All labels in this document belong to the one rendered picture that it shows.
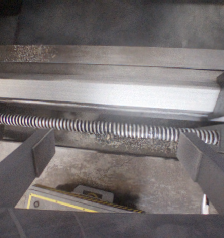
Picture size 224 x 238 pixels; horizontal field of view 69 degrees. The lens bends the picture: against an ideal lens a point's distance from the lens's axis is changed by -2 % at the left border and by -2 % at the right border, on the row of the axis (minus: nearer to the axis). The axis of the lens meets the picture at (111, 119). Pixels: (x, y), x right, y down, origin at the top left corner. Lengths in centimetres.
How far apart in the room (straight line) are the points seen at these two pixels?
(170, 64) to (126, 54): 11
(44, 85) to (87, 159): 90
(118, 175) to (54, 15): 102
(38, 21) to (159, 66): 48
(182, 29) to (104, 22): 25
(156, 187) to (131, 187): 18
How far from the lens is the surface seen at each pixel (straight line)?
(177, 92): 41
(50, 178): 141
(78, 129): 53
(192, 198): 136
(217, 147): 55
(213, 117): 44
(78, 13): 67
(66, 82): 43
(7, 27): 80
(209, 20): 67
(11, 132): 105
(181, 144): 17
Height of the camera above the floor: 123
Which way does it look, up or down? 80 degrees down
